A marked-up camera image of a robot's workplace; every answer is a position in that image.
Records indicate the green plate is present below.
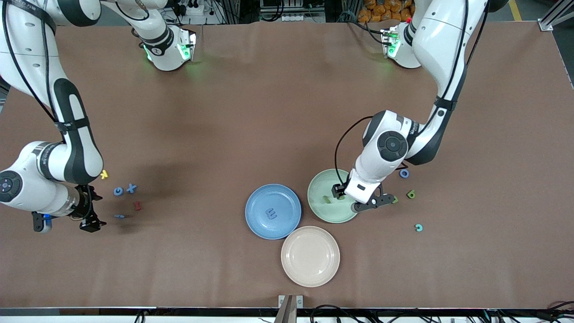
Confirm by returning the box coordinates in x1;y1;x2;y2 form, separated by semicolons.
307;169;363;224

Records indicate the black cable loop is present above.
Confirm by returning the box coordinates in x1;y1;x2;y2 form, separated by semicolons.
310;304;359;323

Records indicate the grey metal mount bracket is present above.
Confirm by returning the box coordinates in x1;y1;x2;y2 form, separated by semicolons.
274;294;304;323

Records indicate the orange fruit pile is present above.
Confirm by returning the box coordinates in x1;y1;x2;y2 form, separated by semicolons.
357;0;414;23

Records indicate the brown table cover sheet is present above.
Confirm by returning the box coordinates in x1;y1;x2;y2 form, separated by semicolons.
0;20;574;310

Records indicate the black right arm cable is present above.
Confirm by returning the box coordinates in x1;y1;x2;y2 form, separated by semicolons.
0;0;97;220

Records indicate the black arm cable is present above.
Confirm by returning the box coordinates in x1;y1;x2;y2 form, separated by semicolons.
335;0;490;187
0;0;97;220

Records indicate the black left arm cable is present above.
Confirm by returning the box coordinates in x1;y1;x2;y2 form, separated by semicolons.
335;0;490;187

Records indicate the aluminium frame rail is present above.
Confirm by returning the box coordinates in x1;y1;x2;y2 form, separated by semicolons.
538;0;574;32

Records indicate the black table edge rail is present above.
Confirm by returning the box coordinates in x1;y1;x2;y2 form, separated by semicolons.
0;307;574;317

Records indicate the beige plate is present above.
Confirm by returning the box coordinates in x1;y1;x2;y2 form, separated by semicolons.
281;226;340;288

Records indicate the blue plate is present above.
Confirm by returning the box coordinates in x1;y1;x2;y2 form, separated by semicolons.
245;183;302;240

